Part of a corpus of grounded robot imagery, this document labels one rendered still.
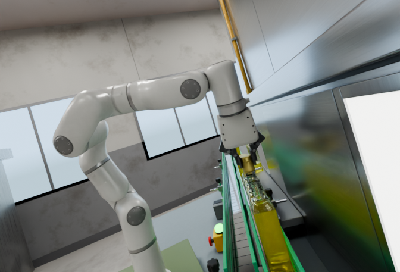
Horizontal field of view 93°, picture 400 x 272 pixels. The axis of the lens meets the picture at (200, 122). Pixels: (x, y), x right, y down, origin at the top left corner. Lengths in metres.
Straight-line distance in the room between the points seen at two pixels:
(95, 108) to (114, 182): 0.26
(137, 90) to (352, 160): 0.45
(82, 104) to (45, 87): 3.43
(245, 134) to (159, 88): 0.26
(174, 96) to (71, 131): 0.27
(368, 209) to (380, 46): 0.21
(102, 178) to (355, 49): 0.64
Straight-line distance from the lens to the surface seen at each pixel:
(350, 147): 0.33
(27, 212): 4.03
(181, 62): 3.96
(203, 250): 1.08
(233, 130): 0.52
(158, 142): 3.56
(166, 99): 0.45
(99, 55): 3.94
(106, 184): 0.67
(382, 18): 0.25
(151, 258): 0.76
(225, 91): 0.48
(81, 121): 0.54
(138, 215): 0.69
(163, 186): 3.67
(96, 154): 0.67
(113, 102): 0.55
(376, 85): 0.25
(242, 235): 0.84
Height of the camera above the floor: 1.33
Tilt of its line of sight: level
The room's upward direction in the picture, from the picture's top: 17 degrees counter-clockwise
